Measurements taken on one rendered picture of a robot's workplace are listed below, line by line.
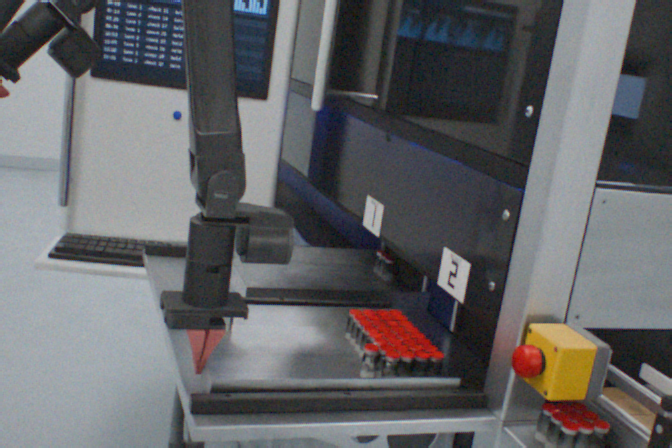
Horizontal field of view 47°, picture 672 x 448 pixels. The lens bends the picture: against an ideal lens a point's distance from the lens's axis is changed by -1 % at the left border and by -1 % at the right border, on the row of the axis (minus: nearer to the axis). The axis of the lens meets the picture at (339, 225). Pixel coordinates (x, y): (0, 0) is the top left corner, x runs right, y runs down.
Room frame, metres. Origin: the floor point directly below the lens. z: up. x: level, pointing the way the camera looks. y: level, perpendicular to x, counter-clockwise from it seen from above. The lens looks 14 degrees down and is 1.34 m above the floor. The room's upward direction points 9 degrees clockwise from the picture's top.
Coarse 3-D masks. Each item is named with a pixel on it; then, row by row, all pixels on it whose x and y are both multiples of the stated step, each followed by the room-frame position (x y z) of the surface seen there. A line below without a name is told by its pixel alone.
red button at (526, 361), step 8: (520, 352) 0.87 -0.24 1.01; (528, 352) 0.86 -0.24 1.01; (536, 352) 0.86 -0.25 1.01; (512, 360) 0.88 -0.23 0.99; (520, 360) 0.86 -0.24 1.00; (528, 360) 0.86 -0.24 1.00; (536, 360) 0.86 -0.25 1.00; (520, 368) 0.86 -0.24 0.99; (528, 368) 0.85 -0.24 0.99; (536, 368) 0.85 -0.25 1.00; (520, 376) 0.86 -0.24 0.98; (528, 376) 0.86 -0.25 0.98
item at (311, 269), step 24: (240, 264) 1.44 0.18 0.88; (264, 264) 1.47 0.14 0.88; (288, 264) 1.49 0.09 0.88; (312, 264) 1.52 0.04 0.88; (336, 264) 1.54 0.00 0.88; (360, 264) 1.57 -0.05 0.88; (240, 288) 1.26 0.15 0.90; (264, 288) 1.23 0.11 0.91; (288, 288) 1.25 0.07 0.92; (312, 288) 1.26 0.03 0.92; (336, 288) 1.38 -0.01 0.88; (360, 288) 1.41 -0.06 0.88; (384, 288) 1.43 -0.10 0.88
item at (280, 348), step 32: (256, 320) 1.14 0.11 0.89; (288, 320) 1.16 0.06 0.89; (320, 320) 1.18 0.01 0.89; (224, 352) 1.02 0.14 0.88; (256, 352) 1.04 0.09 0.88; (288, 352) 1.06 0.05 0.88; (320, 352) 1.07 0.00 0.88; (352, 352) 1.09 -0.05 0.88; (224, 384) 0.87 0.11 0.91; (256, 384) 0.88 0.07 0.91; (288, 384) 0.90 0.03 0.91; (320, 384) 0.91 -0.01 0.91; (352, 384) 0.93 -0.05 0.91; (384, 384) 0.94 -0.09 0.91; (416, 384) 0.96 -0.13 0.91; (448, 384) 0.97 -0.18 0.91
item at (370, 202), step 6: (372, 198) 1.45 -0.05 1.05; (366, 204) 1.47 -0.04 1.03; (372, 204) 1.44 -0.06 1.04; (378, 204) 1.42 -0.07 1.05; (366, 210) 1.47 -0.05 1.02; (372, 210) 1.44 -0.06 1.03; (378, 210) 1.41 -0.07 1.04; (366, 216) 1.46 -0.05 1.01; (372, 216) 1.43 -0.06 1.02; (378, 216) 1.41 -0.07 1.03; (366, 222) 1.46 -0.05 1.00; (372, 222) 1.43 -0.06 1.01; (378, 222) 1.40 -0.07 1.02; (372, 228) 1.42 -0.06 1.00; (378, 228) 1.40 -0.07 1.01; (378, 234) 1.39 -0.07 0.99
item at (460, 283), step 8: (448, 256) 1.14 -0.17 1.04; (456, 256) 1.11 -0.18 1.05; (448, 264) 1.13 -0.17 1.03; (464, 264) 1.09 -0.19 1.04; (440, 272) 1.15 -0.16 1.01; (448, 272) 1.13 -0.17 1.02; (464, 272) 1.09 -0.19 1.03; (440, 280) 1.15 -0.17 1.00; (456, 280) 1.10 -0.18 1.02; (464, 280) 1.08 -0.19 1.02; (448, 288) 1.12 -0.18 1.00; (456, 288) 1.10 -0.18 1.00; (464, 288) 1.08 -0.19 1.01; (456, 296) 1.09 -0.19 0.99; (464, 296) 1.08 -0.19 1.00
